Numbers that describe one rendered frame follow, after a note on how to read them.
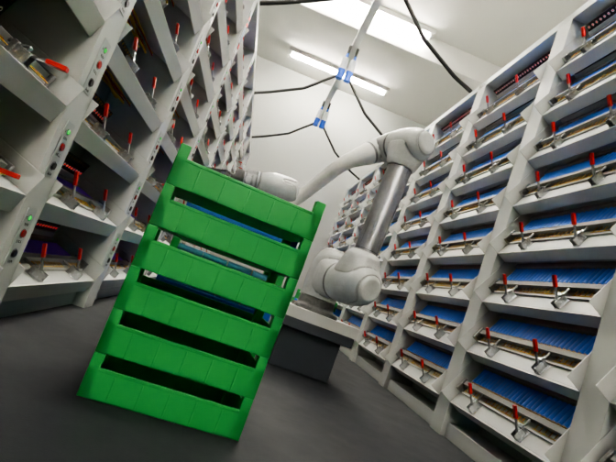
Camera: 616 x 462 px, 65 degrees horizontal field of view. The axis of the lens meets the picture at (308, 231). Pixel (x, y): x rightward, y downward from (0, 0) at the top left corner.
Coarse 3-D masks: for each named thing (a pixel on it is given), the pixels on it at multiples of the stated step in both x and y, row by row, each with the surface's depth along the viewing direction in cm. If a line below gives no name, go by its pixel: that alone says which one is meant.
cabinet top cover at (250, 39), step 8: (256, 8) 268; (256, 16) 276; (248, 24) 288; (256, 24) 285; (248, 32) 298; (256, 32) 295; (248, 40) 308; (256, 40) 307; (248, 48) 318; (256, 48) 319
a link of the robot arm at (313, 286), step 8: (328, 248) 204; (320, 256) 202; (328, 256) 200; (336, 256) 200; (312, 264) 204; (320, 264) 199; (328, 264) 196; (312, 272) 201; (320, 272) 197; (304, 280) 205; (312, 280) 199; (320, 280) 195; (304, 288) 202; (312, 288) 199; (320, 288) 195; (312, 296) 207; (320, 296) 198
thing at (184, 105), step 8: (184, 88) 182; (184, 96) 189; (192, 96) 199; (184, 104) 195; (176, 112) 227; (184, 112) 202; (192, 112) 211; (192, 120) 219; (200, 120) 241; (192, 128) 228; (200, 128) 240
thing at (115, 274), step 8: (120, 248) 231; (120, 256) 230; (128, 256) 231; (112, 264) 202; (120, 264) 214; (128, 264) 229; (112, 272) 188; (120, 272) 207; (104, 280) 175; (112, 280) 185; (120, 280) 199; (104, 288) 184
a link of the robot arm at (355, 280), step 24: (384, 144) 202; (408, 144) 189; (432, 144) 190; (408, 168) 193; (384, 192) 191; (384, 216) 189; (360, 240) 189; (336, 264) 190; (360, 264) 182; (336, 288) 184; (360, 288) 177
